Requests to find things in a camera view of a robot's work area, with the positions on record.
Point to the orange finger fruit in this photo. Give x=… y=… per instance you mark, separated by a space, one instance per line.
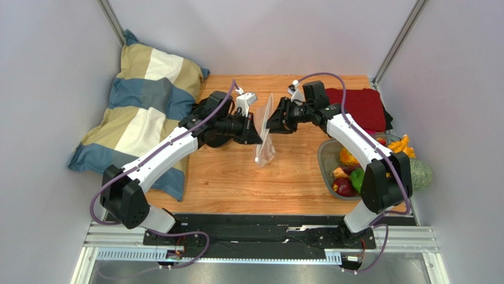
x=402 y=145

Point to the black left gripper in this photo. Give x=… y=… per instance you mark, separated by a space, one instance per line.
x=248 y=135

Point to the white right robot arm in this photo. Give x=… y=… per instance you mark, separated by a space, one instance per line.
x=387 y=175

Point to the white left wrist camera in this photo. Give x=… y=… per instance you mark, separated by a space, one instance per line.
x=243 y=101

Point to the green bell pepper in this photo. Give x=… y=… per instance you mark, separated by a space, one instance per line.
x=357 y=177

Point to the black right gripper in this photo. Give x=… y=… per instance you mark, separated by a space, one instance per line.
x=284 y=116

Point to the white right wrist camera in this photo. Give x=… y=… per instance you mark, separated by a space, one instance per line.
x=296 y=96

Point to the dark red sweet potato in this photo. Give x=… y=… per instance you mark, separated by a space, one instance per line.
x=344 y=171

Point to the orange spiky gourd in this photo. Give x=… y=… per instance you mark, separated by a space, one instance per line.
x=347 y=158

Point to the green netted melon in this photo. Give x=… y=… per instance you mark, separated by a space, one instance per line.
x=421 y=174

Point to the red folded cloth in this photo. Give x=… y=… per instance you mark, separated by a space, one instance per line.
x=366 y=108

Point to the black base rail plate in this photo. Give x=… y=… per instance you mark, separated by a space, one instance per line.
x=262 y=237

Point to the black baseball cap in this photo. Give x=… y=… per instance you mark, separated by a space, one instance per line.
x=213 y=132

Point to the blue beige plaid pillow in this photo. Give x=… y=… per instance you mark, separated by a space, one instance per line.
x=152 y=93

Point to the clear plastic food tray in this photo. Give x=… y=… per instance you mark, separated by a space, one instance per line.
x=332 y=168

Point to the black folded cloth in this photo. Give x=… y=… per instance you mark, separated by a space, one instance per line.
x=388 y=120

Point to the clear dotted zip top bag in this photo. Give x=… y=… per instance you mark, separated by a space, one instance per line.
x=265 y=151

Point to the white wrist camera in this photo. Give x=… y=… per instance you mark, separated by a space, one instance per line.
x=243 y=101
x=296 y=96

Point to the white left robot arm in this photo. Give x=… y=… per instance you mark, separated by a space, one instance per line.
x=124 y=188

